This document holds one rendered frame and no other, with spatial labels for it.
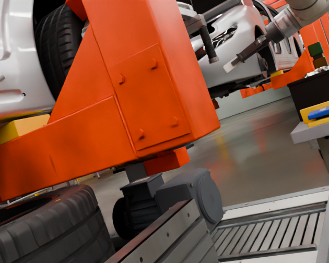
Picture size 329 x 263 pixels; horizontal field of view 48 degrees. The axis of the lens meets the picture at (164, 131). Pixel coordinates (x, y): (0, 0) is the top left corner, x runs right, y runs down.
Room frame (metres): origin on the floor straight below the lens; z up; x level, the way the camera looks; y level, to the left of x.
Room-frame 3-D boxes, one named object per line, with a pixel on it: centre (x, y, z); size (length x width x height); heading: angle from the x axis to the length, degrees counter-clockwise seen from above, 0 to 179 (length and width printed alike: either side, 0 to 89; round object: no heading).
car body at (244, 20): (6.15, -1.42, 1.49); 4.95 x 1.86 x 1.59; 151
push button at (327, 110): (0.89, -0.38, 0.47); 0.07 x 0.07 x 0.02; 61
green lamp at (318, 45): (1.21, -0.56, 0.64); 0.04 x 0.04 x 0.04; 61
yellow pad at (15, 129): (1.12, 0.42, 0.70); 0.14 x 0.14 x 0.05; 61
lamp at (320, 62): (1.21, -0.56, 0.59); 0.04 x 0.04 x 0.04; 61
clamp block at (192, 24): (1.52, -0.26, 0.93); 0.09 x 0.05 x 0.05; 61
